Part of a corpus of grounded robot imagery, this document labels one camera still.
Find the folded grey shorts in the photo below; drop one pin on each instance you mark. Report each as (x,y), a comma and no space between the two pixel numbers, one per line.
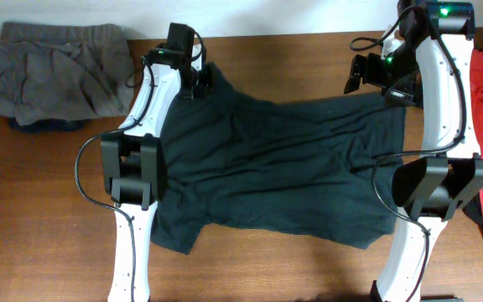
(68,73)

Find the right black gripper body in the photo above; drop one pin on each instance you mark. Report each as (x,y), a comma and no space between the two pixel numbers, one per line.
(395,75)

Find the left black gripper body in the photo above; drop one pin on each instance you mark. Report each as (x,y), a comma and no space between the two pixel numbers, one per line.
(203,80)

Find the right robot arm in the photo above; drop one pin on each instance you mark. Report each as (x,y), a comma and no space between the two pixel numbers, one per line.
(424,60)

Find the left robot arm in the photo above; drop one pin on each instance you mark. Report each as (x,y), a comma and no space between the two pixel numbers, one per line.
(134,169)

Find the black logo t-shirt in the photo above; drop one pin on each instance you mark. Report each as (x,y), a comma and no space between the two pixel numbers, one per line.
(474,212)

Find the black Nike t-shirt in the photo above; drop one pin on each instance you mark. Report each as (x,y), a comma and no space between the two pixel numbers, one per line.
(308,168)

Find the folded dark navy garment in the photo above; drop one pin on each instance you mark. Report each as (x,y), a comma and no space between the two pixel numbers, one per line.
(49,125)

